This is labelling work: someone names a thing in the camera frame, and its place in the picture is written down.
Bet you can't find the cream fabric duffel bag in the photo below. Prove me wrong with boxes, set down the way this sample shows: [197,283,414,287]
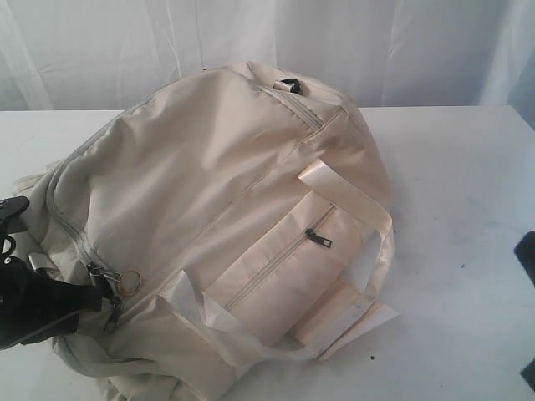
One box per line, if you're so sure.
[14,62,396,400]

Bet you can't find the white backdrop curtain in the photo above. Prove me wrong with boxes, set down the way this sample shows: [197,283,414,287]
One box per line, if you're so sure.
[1,1,534,110]

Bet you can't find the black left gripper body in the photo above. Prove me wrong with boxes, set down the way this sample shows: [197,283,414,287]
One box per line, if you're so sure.
[1,236,46,351]

